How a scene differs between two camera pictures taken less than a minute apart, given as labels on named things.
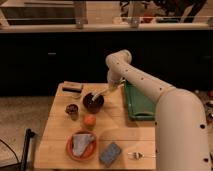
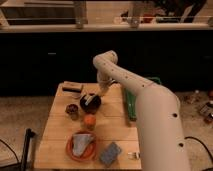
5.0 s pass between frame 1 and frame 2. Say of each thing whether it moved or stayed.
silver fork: stayed
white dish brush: moved
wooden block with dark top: stayed
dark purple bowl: stayed
